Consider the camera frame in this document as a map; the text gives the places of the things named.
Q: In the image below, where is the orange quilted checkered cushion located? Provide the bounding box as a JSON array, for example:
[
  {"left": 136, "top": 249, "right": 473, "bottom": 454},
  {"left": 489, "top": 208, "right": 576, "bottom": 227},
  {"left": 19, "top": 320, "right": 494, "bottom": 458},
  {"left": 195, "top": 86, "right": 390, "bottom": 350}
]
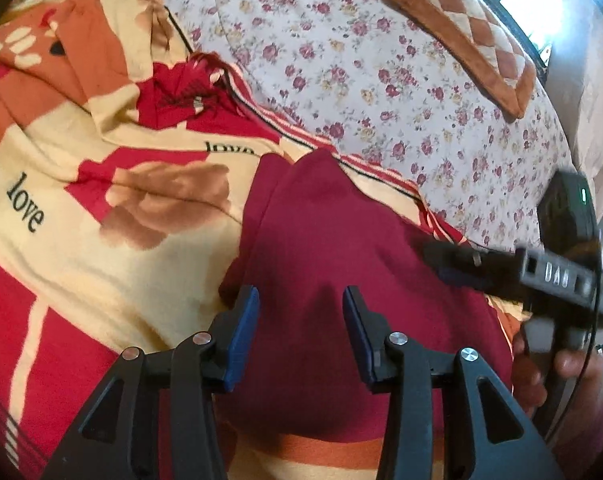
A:
[{"left": 383, "top": 0, "right": 538, "bottom": 120}]

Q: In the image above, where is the person's right hand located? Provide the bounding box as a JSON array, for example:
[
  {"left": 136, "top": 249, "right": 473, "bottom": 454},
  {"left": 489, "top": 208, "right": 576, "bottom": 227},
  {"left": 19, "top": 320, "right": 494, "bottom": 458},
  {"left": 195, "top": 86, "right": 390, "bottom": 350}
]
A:
[{"left": 511, "top": 330, "right": 603, "bottom": 411}]

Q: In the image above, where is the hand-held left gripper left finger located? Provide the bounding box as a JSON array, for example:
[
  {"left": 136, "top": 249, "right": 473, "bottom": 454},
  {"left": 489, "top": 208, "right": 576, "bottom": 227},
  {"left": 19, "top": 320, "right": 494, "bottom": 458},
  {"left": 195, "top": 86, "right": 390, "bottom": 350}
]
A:
[{"left": 42, "top": 284, "right": 261, "bottom": 480}]

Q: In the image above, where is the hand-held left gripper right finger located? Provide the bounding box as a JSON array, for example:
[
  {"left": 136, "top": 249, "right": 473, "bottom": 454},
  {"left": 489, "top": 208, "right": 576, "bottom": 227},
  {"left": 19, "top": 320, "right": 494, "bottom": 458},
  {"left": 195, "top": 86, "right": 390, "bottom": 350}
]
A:
[{"left": 342, "top": 285, "right": 565, "bottom": 480}]

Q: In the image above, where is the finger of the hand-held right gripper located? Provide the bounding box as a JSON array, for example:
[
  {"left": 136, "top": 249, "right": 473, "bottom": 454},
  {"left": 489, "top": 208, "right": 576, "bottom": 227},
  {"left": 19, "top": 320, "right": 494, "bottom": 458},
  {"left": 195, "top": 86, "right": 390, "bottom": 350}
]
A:
[
  {"left": 421, "top": 242, "right": 528, "bottom": 281},
  {"left": 437, "top": 266, "right": 528, "bottom": 303}
]

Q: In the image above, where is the maroon garment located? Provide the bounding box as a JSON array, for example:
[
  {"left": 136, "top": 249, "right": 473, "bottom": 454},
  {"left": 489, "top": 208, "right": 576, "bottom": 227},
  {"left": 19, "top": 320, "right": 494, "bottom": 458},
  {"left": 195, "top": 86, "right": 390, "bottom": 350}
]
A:
[{"left": 216, "top": 147, "right": 515, "bottom": 442}]

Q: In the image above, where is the printed orange red cream blanket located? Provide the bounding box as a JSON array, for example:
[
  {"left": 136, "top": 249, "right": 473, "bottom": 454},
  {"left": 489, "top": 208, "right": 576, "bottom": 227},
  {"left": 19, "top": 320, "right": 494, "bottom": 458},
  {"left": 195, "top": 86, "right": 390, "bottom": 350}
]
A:
[{"left": 0, "top": 0, "right": 527, "bottom": 480}]

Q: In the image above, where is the black cable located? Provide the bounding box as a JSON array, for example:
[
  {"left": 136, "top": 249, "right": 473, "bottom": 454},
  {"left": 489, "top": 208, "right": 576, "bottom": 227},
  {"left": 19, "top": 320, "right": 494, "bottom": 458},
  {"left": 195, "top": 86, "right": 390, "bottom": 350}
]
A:
[{"left": 541, "top": 240, "right": 603, "bottom": 442}]

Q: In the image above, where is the floral bedsheet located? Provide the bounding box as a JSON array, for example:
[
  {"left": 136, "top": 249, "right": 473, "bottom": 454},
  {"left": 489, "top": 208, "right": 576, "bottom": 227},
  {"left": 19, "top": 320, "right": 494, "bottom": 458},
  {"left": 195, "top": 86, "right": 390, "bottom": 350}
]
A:
[{"left": 106, "top": 0, "right": 575, "bottom": 257}]

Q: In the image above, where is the window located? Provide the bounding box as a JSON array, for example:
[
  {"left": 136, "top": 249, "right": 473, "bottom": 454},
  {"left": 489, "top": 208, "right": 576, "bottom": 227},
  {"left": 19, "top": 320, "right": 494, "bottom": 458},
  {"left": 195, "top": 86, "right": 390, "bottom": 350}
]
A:
[{"left": 486, "top": 0, "right": 582, "bottom": 68}]

